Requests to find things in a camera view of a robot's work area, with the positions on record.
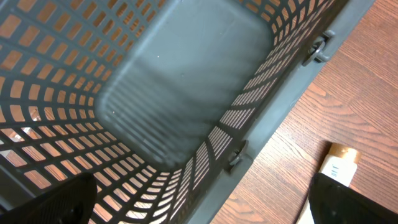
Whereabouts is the white tube gold cap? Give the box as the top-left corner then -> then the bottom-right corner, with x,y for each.
295,142 -> 363,224

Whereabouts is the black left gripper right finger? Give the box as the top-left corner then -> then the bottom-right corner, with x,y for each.
308,173 -> 397,224

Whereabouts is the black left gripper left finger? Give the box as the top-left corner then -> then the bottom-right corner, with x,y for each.
1,172 -> 97,224

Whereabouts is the dark grey plastic basket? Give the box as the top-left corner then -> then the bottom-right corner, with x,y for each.
1,0 -> 372,223

